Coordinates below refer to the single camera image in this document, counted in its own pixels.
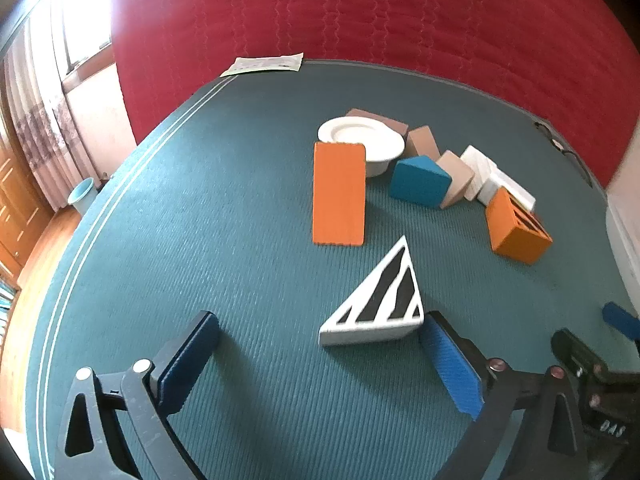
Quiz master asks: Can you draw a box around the black wristwatch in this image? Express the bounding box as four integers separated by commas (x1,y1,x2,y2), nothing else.
532,119,593,188

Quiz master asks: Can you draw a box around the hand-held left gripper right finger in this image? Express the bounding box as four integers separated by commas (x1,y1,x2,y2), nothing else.
419,310,588,480

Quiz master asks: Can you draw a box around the wooden door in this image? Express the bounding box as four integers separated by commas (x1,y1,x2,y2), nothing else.
0,125,53,281

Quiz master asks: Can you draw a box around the small brown block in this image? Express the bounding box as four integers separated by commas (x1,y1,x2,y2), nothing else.
405,125,442,161

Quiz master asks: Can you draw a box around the blue wedge block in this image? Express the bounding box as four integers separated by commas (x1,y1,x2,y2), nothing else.
389,156,452,211

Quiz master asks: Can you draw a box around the white round dish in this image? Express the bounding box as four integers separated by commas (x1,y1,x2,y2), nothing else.
317,116,406,178

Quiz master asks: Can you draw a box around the light blue waste bin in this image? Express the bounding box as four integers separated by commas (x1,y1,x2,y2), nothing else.
67,178,98,216

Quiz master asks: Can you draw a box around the orange slotted block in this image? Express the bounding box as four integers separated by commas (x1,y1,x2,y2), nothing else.
486,187,553,266

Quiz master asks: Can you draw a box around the teal table mat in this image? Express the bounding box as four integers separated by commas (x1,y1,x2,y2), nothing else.
25,60,640,480

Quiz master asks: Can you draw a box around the large brown block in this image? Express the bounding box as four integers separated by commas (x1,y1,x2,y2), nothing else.
345,108,410,136

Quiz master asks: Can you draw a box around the striped white triangle block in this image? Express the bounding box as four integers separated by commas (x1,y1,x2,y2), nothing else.
319,235,426,348

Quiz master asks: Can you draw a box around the white paper leaflet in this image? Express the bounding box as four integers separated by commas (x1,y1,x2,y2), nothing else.
220,52,305,78

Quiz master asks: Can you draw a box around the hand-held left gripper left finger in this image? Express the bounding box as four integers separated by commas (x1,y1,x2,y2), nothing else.
55,310,221,480

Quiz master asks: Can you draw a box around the bright window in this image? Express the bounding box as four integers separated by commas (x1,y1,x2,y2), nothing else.
60,0,113,76

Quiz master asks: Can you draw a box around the beige wooden block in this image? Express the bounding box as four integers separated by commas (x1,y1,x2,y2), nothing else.
436,150,475,209

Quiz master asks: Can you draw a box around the patterned curtain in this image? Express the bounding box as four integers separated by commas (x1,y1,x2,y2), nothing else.
0,0,136,213

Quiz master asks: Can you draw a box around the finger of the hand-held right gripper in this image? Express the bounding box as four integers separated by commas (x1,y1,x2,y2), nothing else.
551,329,613,386
602,302,640,345

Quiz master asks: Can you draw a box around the red quilted blanket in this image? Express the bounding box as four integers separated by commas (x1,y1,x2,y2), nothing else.
111,0,640,188

